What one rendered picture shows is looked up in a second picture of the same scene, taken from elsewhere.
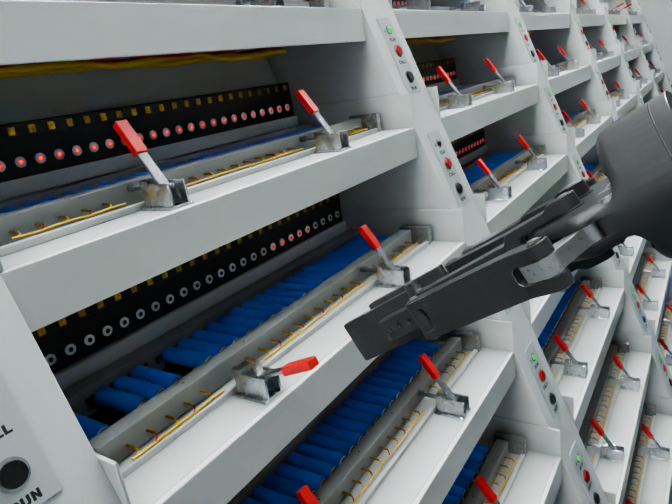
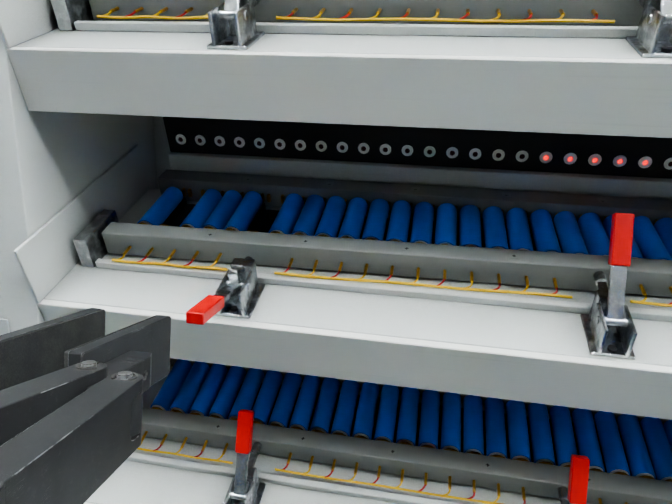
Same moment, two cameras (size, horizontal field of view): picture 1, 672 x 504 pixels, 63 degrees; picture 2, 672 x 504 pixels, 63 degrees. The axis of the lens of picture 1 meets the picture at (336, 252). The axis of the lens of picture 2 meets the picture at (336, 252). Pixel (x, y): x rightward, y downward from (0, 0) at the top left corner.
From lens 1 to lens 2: 0.45 m
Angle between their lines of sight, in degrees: 61
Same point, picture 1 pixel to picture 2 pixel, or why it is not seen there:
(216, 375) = (244, 251)
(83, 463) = (17, 233)
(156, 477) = (99, 286)
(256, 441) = (181, 334)
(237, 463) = not seen: hidden behind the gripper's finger
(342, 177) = (605, 110)
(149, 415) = (155, 238)
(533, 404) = not seen: outside the picture
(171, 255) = (189, 102)
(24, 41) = not seen: outside the picture
